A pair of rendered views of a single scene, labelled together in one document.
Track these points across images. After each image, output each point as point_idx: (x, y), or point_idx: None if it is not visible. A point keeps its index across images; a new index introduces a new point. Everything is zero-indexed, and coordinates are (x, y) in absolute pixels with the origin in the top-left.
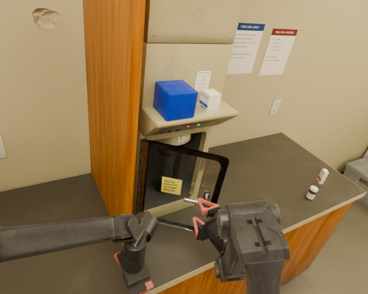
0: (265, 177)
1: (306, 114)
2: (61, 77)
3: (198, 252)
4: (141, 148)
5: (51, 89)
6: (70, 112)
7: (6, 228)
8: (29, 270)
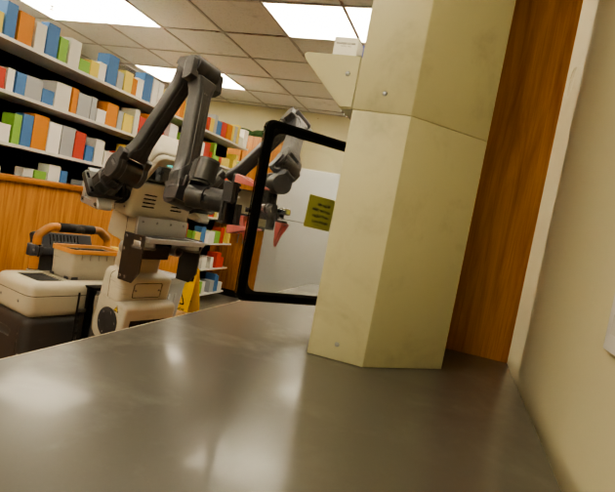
0: (175, 473)
1: None
2: (555, 163)
3: (226, 315)
4: None
5: (549, 184)
6: (544, 225)
7: (298, 122)
8: None
